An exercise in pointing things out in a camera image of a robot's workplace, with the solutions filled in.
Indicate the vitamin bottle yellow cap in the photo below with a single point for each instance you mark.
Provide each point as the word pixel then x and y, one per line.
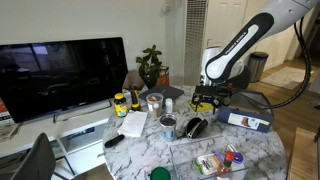
pixel 120 106

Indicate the dark chair with metal legs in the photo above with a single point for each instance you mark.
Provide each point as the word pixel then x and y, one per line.
pixel 36 163

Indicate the clear lidded jar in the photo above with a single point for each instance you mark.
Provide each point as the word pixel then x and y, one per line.
pixel 155 105

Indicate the dark grey flat notebook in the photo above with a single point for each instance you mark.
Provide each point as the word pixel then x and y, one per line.
pixel 163 91

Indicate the dark grey round-back chair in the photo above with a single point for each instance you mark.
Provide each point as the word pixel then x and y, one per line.
pixel 245 80

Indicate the white television cabinet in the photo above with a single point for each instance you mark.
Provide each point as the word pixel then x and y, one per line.
pixel 40 130

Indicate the white and green packet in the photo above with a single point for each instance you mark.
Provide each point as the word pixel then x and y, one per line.
pixel 207 164

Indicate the clear plastic storage container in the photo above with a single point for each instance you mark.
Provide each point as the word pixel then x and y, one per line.
pixel 186 156

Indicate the white wall heater grille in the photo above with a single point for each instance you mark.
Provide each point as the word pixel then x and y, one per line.
pixel 195 40

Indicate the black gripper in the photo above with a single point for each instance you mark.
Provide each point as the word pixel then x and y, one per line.
pixel 211 91

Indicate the dark blue cardboard box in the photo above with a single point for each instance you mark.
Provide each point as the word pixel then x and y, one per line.
pixel 245 118

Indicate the black flat screen television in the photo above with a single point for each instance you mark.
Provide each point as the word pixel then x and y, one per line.
pixel 63 76

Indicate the metal cup with blue print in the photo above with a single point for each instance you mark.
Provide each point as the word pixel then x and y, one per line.
pixel 168 128

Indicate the yellow printed leaflet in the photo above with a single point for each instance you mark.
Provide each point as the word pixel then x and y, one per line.
pixel 205 107

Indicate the small white bottle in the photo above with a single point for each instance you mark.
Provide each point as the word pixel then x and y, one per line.
pixel 169 106

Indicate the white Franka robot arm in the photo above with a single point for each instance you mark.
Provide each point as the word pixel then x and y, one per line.
pixel 233 50

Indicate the white panel door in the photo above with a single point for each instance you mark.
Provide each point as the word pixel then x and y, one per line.
pixel 221 23

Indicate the purple plastic item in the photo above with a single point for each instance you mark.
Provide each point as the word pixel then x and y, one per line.
pixel 238 157

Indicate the steel trash can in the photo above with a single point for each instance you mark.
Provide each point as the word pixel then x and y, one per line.
pixel 257 66

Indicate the white folded paper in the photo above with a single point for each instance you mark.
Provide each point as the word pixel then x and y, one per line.
pixel 132 124

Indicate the yellow and black tool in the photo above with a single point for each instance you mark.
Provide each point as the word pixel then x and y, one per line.
pixel 135 100

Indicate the white wall thermostat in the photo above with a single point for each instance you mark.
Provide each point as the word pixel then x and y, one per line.
pixel 166 8

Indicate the green round lid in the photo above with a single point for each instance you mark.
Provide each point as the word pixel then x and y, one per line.
pixel 160 174

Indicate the green potted plant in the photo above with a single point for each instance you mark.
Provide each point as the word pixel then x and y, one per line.
pixel 150 65

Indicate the light wooden board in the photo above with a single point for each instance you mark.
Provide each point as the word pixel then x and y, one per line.
pixel 303 156

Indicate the black remote control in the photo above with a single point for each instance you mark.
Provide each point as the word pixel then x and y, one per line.
pixel 114 141

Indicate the brown paper bag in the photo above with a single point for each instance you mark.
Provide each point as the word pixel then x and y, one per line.
pixel 133 81

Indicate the beige floor rug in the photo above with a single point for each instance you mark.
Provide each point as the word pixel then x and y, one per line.
pixel 288 77

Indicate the hot sauce bottle red cap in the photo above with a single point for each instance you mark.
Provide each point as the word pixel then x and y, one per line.
pixel 226 165

